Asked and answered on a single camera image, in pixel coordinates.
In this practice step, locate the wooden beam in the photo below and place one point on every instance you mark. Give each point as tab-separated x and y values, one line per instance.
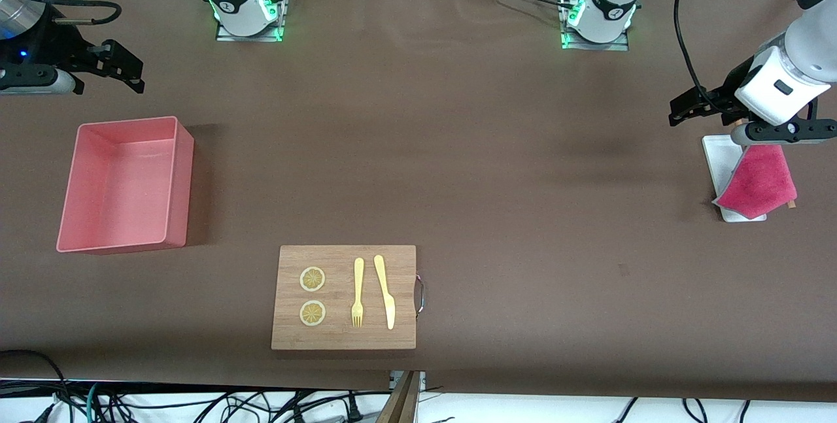
399	406

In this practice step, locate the lemon slice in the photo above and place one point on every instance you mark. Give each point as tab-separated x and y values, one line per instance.
312	279
312	313

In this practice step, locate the yellow plastic fork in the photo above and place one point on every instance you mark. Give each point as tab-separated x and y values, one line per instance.
358	276

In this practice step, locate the small metal bracket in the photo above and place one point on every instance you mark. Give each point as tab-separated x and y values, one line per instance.
394	378

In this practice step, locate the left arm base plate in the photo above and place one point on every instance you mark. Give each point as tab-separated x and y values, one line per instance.
608	46

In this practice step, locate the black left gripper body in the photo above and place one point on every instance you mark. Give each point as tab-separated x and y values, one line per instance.
730	87

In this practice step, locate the wooden cutting board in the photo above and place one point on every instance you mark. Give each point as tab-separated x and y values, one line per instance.
337	292

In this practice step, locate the black power plug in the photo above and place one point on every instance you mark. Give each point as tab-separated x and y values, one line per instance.
353	410

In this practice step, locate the pink microfibre cloth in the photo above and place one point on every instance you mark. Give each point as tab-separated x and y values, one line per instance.
758	181

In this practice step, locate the white rectangular tray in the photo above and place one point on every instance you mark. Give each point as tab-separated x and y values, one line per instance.
716	155

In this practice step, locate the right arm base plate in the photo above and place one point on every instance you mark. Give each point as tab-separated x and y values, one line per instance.
261	38

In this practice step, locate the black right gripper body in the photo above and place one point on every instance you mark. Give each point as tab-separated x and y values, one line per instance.
53	48

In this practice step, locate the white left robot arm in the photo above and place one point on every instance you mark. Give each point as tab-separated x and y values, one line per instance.
811	50

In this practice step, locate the yellow plastic knife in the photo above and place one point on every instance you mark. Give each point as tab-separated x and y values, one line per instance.
387	302

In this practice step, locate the pink plastic bin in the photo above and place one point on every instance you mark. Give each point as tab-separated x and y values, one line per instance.
118	181

